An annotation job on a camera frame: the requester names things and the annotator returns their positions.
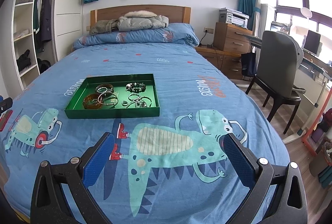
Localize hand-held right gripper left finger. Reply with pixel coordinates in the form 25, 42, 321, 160
31, 132, 116, 224

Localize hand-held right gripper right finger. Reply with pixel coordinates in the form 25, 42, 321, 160
222, 133, 308, 224

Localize green jewelry tray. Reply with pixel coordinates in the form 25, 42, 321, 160
64, 73, 161, 120

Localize large plain silver bangle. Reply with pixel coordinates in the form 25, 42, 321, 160
98, 92, 119, 108

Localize red phone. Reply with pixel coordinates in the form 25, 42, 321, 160
0, 110, 13, 132

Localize black bag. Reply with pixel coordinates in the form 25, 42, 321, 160
16, 49, 32, 71

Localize amber bangle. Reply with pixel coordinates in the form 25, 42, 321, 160
83, 94, 102, 109

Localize black backpack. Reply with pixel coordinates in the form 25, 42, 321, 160
36, 58, 52, 75

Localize dark brown bangle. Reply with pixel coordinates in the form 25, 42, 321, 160
95, 84, 115, 94

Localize folded white cloth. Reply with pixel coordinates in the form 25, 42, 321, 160
13, 29, 30, 39

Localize twisted silver bangle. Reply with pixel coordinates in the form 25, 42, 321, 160
127, 95, 153, 108

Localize woven basket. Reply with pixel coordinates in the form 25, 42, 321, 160
309, 141, 332, 178

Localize teal foam mats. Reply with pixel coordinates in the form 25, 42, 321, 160
318, 162, 332, 183

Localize hanging dark clothes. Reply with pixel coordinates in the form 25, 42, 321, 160
33, 0, 52, 53

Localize dark tote bag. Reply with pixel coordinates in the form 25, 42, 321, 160
241, 52, 258, 78

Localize low wooden nightstand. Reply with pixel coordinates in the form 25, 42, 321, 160
196, 45, 245, 81

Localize grey chair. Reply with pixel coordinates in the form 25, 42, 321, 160
245, 30, 307, 135

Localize blue dinosaur print bed sheet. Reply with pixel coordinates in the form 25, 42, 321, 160
0, 42, 291, 224

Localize white wardrobe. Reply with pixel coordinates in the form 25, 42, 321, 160
10, 0, 89, 89

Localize wooden drawer cabinet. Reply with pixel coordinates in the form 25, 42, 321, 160
213, 22, 253, 56

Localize olive fleece jacket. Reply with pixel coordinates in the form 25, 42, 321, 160
89, 19, 120, 35

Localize folded blue duvet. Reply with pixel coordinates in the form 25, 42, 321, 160
72, 23, 200, 50

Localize computer monitor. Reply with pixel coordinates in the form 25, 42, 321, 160
303, 30, 322, 55

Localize wooden headboard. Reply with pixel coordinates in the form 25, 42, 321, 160
90, 5, 192, 32

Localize white printer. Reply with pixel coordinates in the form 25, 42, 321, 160
218, 8, 250, 28

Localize grey puffer jacket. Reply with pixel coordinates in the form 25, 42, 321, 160
117, 10, 170, 32

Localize white tall appliance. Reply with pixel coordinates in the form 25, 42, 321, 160
260, 3, 276, 32

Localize orange metal frame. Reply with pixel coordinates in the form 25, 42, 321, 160
302, 79, 332, 157

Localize dark bead bracelet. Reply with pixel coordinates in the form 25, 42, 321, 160
126, 82, 146, 92

